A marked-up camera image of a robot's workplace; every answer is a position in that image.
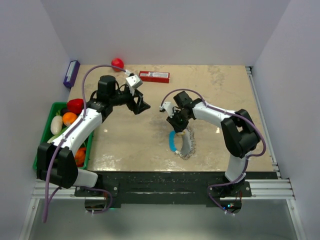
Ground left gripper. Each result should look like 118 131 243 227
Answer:
110 87 150 115

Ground blue grey keyring with rings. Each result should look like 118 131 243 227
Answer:
168 126 196 160

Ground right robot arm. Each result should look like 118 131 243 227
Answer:
159 88 264 197

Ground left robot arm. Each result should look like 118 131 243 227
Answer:
36 74 150 196

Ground red rectangular box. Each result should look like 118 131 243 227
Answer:
138 70 170 84

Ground red tomato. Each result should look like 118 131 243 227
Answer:
111 58 125 72

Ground red bell pepper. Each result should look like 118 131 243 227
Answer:
66 98 84 115

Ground orange fruit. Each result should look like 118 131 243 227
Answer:
62 112 78 127

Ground purple box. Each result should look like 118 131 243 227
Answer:
63 60 80 89

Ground orange pumpkin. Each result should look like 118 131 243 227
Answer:
74 147 87 167

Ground green cabbage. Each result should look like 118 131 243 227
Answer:
47 127 68 144

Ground white radish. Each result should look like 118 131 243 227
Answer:
50 115 63 135

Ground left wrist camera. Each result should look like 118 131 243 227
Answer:
125 74 143 90

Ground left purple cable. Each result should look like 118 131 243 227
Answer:
41 63 133 224

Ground purple cable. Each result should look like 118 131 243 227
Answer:
41 63 133 224
160 87 267 216

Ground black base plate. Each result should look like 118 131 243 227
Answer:
74 171 277 212

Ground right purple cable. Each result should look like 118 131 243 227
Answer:
160 87 267 216

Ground aluminium frame rail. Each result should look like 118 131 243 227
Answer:
19 172 306 240

